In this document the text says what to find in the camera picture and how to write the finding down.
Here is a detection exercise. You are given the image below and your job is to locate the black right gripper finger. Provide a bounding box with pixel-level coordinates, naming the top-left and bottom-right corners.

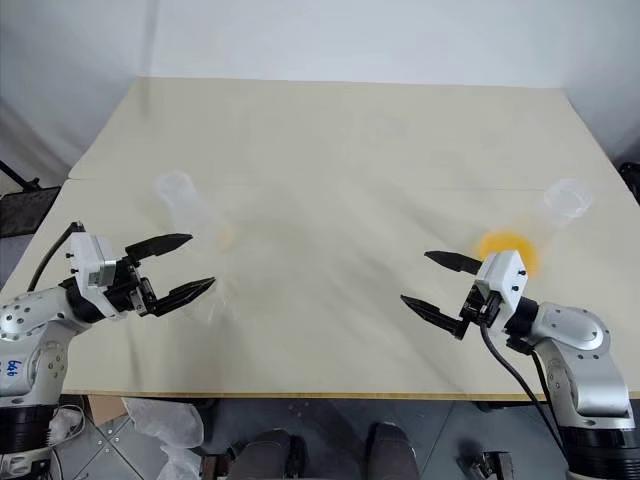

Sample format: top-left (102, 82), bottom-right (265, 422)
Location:
top-left (423, 249), bottom-right (484, 276)
top-left (399, 294), bottom-right (470, 342)

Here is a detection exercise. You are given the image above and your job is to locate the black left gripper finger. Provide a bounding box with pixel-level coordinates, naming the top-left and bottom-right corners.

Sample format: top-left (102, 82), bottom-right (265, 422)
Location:
top-left (149, 276), bottom-right (217, 319)
top-left (124, 232), bottom-right (194, 262)

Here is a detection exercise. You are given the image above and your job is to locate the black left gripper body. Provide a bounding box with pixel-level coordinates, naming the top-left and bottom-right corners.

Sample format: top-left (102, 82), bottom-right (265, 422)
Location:
top-left (105, 255), bottom-right (156, 318)

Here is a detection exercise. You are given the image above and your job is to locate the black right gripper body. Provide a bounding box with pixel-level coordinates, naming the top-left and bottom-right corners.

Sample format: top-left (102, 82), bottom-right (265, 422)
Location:
top-left (458, 285), bottom-right (504, 330)

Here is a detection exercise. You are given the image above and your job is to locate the clear plastic tube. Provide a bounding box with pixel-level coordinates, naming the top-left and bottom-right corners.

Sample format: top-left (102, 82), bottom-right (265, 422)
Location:
top-left (153, 169), bottom-right (241, 252)

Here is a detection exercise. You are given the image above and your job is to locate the brown cardboard piece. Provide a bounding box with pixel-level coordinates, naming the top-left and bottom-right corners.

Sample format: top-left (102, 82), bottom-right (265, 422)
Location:
top-left (88, 396), bottom-right (132, 429)

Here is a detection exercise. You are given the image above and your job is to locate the black metal stand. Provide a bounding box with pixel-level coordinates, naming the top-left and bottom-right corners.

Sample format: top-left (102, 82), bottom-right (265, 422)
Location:
top-left (0, 158), bottom-right (62, 242)

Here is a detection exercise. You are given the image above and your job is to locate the white crumpled plastic bag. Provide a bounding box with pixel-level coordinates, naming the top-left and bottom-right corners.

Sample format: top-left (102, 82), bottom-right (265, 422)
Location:
top-left (121, 397), bottom-right (205, 480)

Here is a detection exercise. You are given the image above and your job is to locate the dark rounded shape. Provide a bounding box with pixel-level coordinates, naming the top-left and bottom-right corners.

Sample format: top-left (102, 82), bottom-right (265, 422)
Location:
top-left (230, 428), bottom-right (307, 480)
top-left (368, 422), bottom-right (420, 480)

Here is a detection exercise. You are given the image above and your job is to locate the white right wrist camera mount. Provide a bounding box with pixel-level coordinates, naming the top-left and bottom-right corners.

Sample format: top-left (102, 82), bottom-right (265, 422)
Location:
top-left (472, 249), bottom-right (529, 334)

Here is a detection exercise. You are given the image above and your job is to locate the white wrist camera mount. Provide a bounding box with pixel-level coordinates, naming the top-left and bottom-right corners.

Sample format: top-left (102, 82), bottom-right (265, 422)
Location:
top-left (472, 249), bottom-right (529, 334)
top-left (65, 231), bottom-right (127, 321)

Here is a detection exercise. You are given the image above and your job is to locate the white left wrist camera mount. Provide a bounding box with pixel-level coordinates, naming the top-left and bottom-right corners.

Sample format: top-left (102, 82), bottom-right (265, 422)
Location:
top-left (65, 231), bottom-right (127, 321)

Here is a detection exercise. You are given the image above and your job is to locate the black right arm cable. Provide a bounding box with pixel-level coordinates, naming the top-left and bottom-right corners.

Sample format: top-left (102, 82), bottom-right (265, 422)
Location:
top-left (479, 322), bottom-right (574, 466)

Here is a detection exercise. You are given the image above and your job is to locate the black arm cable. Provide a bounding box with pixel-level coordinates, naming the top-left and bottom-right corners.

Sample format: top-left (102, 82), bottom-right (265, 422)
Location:
top-left (27, 221), bottom-right (84, 294)
top-left (479, 322), bottom-right (574, 466)

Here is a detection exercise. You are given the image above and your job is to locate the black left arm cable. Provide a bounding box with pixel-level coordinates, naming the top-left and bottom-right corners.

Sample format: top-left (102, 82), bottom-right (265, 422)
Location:
top-left (27, 221), bottom-right (84, 294)

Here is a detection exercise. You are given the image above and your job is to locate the white thin wire bundle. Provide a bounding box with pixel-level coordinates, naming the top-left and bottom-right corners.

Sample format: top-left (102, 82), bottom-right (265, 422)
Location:
top-left (47, 403), bottom-right (87, 454)

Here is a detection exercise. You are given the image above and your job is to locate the dark metal bracket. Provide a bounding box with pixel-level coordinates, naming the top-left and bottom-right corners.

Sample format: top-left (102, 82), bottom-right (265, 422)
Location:
top-left (457, 449), bottom-right (514, 480)

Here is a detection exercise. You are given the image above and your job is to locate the grey metal base plate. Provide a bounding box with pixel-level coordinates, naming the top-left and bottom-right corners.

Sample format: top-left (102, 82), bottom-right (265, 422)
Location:
top-left (49, 413), bottom-right (174, 480)

